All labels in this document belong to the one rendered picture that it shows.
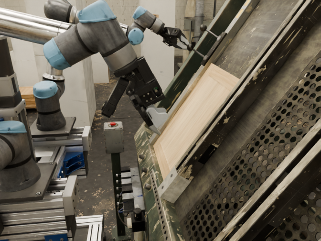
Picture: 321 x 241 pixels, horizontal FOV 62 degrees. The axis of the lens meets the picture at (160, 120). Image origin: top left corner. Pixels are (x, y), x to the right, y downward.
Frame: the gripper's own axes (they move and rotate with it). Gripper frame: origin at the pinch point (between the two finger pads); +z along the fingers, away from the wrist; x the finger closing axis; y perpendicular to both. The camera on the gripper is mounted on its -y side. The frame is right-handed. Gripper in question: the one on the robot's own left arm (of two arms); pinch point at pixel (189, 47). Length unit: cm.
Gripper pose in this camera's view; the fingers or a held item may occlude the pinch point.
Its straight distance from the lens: 157.6
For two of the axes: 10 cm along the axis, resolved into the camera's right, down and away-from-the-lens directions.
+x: -4.6, 8.8, -1.1
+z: 8.1, 4.6, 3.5
